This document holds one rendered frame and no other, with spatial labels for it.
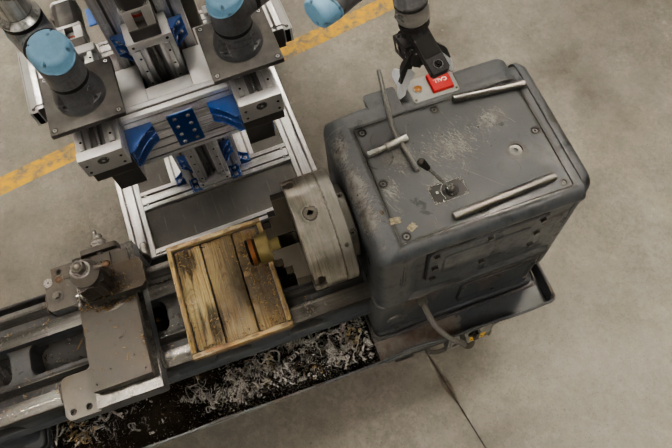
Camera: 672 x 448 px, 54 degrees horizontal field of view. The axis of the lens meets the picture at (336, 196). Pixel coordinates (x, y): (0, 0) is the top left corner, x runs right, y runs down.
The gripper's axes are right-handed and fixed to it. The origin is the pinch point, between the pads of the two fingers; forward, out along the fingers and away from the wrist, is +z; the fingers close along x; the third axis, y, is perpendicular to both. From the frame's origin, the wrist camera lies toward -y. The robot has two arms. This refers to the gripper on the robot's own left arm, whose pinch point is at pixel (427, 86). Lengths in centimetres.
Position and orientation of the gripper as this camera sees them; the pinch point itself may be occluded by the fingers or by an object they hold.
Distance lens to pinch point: 165.7
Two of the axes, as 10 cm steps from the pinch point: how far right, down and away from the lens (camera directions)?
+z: 2.1, 5.7, 7.9
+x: -8.7, 4.9, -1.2
